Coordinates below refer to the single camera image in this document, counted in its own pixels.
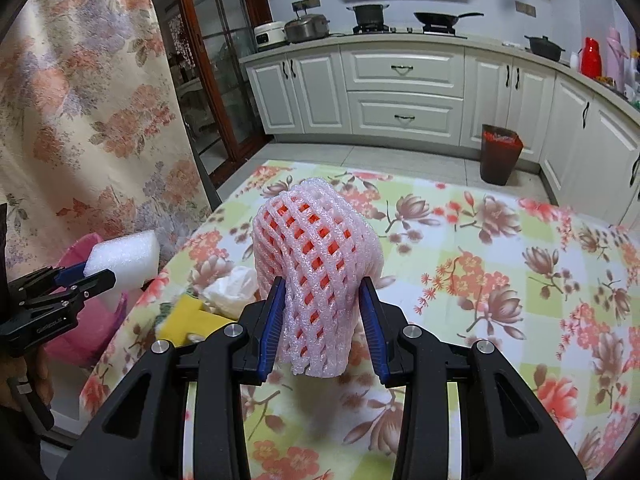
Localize wooden glass door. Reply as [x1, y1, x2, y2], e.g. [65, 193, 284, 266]
[169, 0, 275, 177]

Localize black stock pot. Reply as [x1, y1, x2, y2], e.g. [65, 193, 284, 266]
[346, 3, 391, 29]

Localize person's left hand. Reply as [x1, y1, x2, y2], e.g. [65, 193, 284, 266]
[0, 346, 52, 413]

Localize pink trash bin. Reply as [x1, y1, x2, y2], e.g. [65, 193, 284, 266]
[44, 233, 129, 369]

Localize steel pressure cooker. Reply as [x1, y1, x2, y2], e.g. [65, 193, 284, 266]
[283, 13, 332, 44]

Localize red floor trash bin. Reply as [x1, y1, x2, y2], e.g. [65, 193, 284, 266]
[479, 123, 525, 185]

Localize white rice cooker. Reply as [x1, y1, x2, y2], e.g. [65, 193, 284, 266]
[252, 20, 287, 51]

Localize white base cabinets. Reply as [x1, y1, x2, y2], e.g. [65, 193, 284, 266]
[239, 35, 640, 227]

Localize black frying pan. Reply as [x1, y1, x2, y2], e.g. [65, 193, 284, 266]
[413, 10, 485, 29]

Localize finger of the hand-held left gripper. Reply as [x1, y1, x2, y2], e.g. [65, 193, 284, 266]
[22, 268, 117, 311]
[10, 261, 92, 297]

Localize pink thermos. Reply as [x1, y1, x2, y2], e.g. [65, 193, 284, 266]
[604, 28, 627, 94]

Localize gas stove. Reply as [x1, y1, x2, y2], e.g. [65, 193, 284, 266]
[344, 22, 469, 39]

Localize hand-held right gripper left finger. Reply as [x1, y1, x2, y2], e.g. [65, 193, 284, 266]
[55, 277, 287, 480]

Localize black casserole pot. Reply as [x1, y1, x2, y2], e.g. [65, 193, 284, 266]
[523, 34, 567, 64]

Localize red thermos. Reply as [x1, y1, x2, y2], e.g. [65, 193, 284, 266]
[581, 37, 601, 79]

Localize pink foam net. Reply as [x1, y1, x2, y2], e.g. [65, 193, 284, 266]
[251, 179, 384, 379]

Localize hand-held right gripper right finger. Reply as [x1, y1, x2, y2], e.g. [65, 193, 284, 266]
[358, 276, 587, 480]

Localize crumpled white plastic bag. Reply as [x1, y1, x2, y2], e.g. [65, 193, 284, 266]
[199, 265, 260, 320]

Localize thick white foam block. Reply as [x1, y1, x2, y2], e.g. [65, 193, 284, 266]
[83, 229, 161, 294]

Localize yellow sponge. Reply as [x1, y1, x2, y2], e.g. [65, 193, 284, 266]
[155, 294, 239, 347]

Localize floral curtain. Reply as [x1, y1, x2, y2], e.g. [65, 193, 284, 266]
[0, 0, 214, 273]

